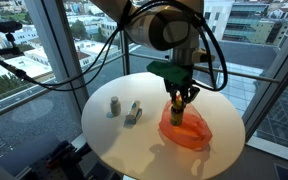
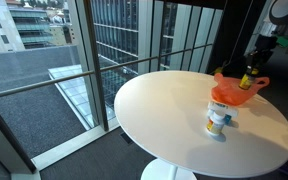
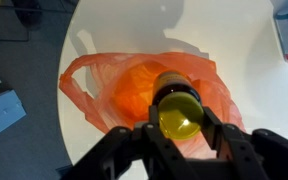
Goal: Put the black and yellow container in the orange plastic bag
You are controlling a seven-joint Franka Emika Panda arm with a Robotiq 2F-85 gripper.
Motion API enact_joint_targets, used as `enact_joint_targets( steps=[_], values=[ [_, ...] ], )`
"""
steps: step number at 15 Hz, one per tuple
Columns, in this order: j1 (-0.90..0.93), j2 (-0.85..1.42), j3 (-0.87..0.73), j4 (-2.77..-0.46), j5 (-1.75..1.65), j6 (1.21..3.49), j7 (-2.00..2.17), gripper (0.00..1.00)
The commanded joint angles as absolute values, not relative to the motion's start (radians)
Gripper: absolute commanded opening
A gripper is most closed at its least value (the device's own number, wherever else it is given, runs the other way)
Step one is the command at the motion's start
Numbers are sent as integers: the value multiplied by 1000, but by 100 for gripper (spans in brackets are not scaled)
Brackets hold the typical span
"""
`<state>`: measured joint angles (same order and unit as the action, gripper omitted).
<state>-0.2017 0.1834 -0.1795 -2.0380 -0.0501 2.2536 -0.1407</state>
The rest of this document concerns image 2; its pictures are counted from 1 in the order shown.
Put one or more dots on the metal window handrail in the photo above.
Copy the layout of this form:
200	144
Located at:
67	77

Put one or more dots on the white bottle orange label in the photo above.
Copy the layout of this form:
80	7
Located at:
214	125

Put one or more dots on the dark window mullion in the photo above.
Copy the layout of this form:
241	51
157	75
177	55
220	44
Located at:
95	66

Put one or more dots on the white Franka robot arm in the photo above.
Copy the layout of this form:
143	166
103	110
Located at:
285	11

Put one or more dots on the small yellow green object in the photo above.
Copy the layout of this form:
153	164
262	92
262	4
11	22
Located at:
218	70

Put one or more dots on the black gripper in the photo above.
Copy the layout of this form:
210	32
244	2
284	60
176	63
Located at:
265	43

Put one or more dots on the black and yellow container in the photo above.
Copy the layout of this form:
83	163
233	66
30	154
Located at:
248	81

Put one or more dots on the white table pedestal base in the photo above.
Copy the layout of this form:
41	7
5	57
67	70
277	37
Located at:
157	171

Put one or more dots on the dark floor vent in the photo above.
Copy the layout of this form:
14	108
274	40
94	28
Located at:
126	137

